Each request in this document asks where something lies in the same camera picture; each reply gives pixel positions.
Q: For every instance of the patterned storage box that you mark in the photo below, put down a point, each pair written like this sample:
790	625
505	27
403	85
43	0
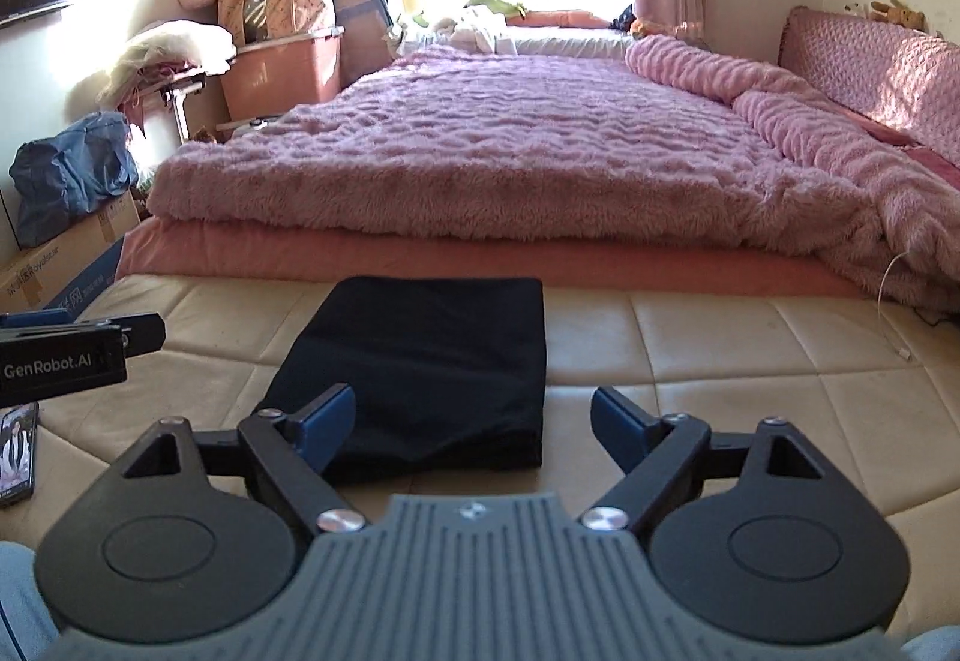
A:
277	5

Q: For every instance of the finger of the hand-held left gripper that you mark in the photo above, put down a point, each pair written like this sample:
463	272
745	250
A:
142	335

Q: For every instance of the white crumpled cloth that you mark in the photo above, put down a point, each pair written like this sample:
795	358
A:
476	31

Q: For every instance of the black smartphone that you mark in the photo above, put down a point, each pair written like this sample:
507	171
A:
16	455

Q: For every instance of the green plush toy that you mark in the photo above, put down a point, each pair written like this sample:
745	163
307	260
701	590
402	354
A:
491	3

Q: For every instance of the pink quilted headboard cushion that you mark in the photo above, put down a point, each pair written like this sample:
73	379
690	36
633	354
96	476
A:
862	61

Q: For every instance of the person's leg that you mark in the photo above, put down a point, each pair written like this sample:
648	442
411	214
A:
934	646
19	601

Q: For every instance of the person's right leg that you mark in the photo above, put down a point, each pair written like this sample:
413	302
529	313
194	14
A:
934	646

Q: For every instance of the blue striped bag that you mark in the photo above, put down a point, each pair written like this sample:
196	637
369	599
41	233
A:
364	5

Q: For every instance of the pink fluffy blanket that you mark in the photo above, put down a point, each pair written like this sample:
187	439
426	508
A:
525	144

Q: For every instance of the brown plush toy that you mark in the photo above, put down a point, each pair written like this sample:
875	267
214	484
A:
900	15

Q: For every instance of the white fluffy blanket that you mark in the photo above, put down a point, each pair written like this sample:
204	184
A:
172	50

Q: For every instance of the person's left leg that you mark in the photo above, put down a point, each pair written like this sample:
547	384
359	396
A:
19	601

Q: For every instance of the pink plastic storage bin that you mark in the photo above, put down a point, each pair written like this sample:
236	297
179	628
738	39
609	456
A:
281	72

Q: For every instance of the brown cardboard box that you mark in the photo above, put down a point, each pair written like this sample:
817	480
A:
67	256

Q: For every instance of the metal folding rack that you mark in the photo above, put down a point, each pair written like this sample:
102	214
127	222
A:
176	99

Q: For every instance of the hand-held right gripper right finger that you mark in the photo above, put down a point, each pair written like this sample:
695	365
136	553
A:
611	428

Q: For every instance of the salmon bed sheet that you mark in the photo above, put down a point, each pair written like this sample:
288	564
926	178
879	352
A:
375	256

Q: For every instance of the blue cloth bag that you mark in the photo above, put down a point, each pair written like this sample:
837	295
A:
71	170

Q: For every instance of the orange long cushion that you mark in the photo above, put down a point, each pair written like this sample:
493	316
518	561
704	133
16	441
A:
562	20

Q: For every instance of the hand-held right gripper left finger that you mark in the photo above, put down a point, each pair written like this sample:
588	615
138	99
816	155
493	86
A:
330	428

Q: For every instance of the black pants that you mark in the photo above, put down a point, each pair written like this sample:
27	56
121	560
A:
435	361

